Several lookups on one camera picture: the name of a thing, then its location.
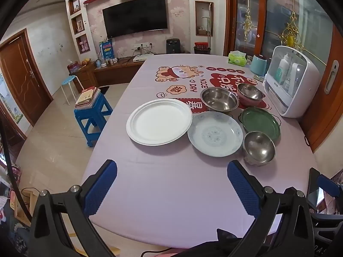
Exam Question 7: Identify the blue patterned porcelain plate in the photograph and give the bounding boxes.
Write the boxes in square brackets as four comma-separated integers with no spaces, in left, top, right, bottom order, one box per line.
[187,112,244,157]

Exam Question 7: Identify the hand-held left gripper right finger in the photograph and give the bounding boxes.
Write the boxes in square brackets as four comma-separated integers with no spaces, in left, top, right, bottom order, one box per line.
[226,160,315,257]

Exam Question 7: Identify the white stool with blue seat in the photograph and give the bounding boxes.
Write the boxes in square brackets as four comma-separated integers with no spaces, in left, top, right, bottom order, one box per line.
[60,76,83,105]

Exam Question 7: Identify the blue plastic stool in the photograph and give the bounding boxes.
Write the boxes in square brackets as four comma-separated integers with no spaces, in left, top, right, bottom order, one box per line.
[74,92,113,147]

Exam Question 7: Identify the brown wooden door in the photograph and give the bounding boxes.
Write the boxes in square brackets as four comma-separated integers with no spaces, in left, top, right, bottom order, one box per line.
[0,29,53,126]

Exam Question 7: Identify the white plate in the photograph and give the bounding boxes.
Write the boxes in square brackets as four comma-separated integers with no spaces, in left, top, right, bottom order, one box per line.
[126,99,193,146]

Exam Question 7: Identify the green plate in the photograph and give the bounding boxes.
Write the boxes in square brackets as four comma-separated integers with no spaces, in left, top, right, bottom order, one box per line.
[239,106,282,141]

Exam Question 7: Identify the white dish cabinet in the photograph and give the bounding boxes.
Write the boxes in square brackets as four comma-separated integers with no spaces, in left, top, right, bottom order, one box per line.
[264,45,328,118]

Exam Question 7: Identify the small steel bowl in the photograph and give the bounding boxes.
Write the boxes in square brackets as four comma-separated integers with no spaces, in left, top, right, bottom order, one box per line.
[243,131,276,167]

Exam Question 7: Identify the pink steel bowl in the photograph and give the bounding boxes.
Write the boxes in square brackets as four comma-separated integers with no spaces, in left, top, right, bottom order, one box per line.
[236,83,266,107]

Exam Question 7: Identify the teal kettle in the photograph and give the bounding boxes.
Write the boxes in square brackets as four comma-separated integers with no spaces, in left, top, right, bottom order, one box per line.
[250,54,269,77]

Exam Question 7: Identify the stack of books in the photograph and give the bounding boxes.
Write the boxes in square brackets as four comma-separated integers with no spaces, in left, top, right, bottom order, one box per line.
[75,86,101,109]

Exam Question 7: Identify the wooden television cabinet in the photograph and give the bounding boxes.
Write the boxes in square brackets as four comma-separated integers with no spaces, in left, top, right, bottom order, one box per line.
[69,56,146,87]

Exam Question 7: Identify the wall television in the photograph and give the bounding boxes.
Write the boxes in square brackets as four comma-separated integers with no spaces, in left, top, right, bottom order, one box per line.
[102,0,169,39]

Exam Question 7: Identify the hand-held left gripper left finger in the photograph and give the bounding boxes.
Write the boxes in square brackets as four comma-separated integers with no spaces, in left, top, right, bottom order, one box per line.
[28,159,118,257]

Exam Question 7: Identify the gold door ornament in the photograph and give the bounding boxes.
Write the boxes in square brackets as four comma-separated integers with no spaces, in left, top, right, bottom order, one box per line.
[279,12,304,50]
[242,8,252,42]

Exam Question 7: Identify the blue printed box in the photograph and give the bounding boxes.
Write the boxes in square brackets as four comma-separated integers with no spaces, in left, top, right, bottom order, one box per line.
[100,40,115,59]

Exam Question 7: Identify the large steel bowl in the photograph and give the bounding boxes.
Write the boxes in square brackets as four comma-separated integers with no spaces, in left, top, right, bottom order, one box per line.
[200,87,239,112]

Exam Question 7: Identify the white bottle with green label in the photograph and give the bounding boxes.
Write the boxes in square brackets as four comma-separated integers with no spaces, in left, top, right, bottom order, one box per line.
[276,54,291,85]

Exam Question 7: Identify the green tissue box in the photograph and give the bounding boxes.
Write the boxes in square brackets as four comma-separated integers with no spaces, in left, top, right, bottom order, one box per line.
[228,51,247,67]

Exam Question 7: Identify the black air fryer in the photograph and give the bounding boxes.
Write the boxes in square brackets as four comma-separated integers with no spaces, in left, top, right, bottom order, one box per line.
[166,39,181,55]

